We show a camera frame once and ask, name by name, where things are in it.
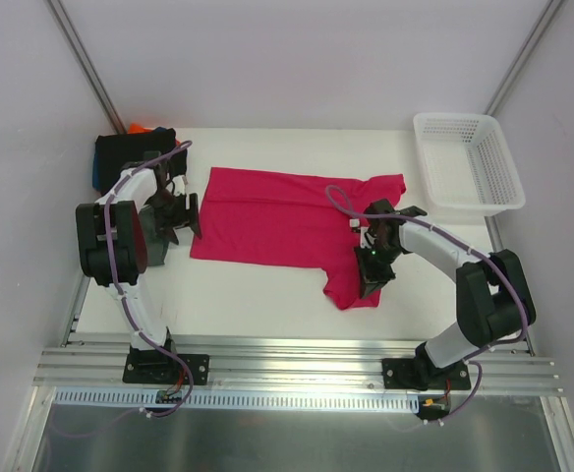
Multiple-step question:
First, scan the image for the white slotted cable duct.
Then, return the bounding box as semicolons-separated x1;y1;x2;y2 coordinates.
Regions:
53;387;420;414

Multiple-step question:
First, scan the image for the white plastic basket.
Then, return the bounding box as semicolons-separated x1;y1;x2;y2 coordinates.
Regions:
413;112;526;223

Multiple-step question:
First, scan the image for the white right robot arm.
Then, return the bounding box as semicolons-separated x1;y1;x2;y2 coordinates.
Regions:
355;200;537;391

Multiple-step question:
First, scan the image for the right aluminium corner post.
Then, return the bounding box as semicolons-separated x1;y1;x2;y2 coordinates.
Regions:
484;0;568;117

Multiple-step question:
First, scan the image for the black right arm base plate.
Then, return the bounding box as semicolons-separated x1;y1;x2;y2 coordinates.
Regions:
381;358;471;391

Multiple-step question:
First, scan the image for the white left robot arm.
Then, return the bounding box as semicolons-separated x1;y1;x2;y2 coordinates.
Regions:
76;141;202;382

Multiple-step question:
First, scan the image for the aluminium corner post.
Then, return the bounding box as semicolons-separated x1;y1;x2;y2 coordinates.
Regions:
44;0;127;134
484;0;568;117

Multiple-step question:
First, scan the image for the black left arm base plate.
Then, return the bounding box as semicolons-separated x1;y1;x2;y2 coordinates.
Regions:
122;348;210;385

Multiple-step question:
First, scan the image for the orange folded t shirt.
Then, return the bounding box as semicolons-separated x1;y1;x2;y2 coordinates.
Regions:
127;123;181;147

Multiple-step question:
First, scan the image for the blue folded t shirt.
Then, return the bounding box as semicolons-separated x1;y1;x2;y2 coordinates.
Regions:
91;151;101;193

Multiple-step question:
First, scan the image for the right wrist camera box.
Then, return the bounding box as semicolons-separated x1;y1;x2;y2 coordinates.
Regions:
365;199;428;233

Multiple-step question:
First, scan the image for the grey folded t shirt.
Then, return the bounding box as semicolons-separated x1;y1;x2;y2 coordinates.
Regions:
139;206;169;266

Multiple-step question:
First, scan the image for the black folded t shirt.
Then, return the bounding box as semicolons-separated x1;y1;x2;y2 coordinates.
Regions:
94;133;174;195

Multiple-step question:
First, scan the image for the aluminium mounting rail frame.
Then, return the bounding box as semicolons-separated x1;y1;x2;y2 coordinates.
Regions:
33;232;565;396

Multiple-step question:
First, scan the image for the pink t shirt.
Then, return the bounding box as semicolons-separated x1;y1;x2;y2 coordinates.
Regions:
190;167;406;310

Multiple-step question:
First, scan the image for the left aluminium corner post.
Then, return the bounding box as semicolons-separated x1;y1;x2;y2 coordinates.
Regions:
44;0;127;134

